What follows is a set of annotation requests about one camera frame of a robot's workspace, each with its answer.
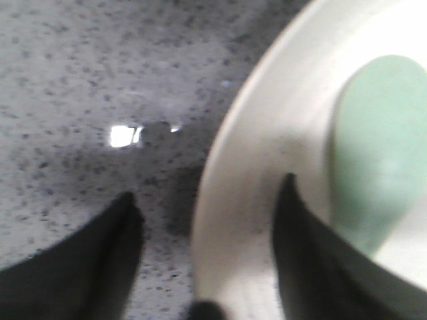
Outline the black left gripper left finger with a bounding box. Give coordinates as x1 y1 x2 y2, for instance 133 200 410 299
1 193 144 319

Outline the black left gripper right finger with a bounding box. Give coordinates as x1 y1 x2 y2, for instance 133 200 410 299
272 173 426 319

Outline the white round plate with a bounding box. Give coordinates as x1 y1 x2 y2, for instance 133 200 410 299
191 1 426 319

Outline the green plastic knife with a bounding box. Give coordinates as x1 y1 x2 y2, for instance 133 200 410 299
330 55 426 255

